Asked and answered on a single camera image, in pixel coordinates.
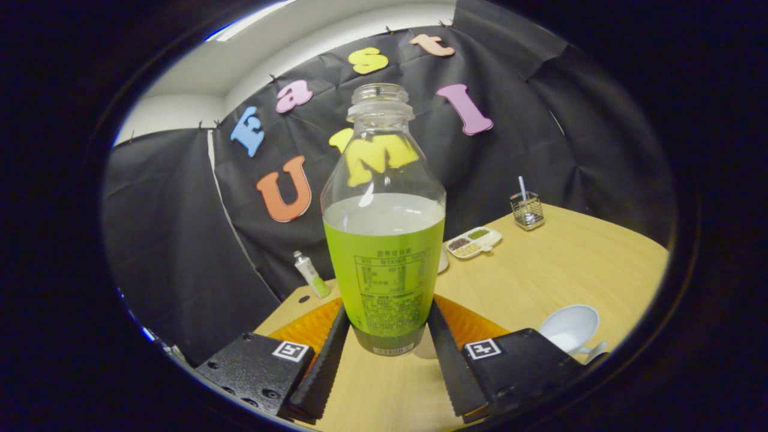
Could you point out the wooden table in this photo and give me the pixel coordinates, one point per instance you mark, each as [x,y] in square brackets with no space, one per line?
[540,282]

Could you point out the white toaster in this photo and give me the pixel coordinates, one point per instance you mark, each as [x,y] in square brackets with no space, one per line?
[443,263]

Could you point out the clear juice bottle green label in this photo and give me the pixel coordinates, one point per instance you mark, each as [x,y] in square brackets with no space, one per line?
[384,276]

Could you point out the white cup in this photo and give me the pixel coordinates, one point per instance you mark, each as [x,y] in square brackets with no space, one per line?
[567,327]

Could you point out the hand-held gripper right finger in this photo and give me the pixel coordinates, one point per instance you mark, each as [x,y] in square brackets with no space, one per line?
[456,372]

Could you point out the white divided dish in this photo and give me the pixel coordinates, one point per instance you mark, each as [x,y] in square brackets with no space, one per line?
[474,243]

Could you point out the small white green bottle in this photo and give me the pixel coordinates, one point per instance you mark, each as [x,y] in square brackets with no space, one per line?
[312,275]

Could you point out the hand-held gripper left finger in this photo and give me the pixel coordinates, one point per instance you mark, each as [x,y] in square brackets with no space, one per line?
[327,372]

